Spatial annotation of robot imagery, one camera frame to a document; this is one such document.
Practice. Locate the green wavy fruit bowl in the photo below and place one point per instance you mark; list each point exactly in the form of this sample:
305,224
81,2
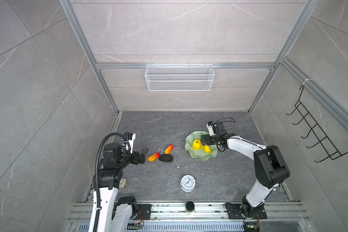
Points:
196,135

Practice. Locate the bumpy yellow fake fruit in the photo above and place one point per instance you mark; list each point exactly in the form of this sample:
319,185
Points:
196,144

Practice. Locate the white wire mesh basket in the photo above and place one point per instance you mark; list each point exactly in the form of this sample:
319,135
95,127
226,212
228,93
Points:
179,77

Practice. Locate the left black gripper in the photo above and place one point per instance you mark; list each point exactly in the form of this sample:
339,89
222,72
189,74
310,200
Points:
135,160

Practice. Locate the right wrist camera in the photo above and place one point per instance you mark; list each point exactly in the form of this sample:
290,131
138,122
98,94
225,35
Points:
212,128

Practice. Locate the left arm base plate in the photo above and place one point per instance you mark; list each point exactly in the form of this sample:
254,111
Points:
142,211

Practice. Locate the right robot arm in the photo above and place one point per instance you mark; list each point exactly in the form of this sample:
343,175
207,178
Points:
270,167

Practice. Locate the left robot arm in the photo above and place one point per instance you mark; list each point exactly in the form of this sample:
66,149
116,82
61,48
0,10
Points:
114,154

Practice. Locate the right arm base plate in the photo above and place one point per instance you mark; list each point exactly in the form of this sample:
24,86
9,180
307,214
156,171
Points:
235,211

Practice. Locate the black round knob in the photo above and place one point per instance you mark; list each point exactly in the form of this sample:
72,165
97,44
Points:
190,206

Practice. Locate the dark fake avocado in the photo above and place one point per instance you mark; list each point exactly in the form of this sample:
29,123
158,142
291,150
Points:
166,158

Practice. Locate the small beige object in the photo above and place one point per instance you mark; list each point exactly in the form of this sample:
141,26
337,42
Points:
122,183

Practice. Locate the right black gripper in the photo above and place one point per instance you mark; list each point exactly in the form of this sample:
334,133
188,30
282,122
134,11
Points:
203,139

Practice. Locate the aluminium rail frame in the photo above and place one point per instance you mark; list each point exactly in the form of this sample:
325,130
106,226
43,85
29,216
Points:
213,217

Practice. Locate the long yellow fake fruit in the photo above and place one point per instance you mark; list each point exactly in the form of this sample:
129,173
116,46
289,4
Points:
206,149

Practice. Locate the black wire hook rack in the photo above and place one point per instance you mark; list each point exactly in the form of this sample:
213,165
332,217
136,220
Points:
315,131

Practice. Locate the red-orange fake mango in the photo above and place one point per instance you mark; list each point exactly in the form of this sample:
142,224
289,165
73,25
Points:
169,149
153,157

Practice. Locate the white alarm clock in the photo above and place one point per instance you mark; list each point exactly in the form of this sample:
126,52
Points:
187,183

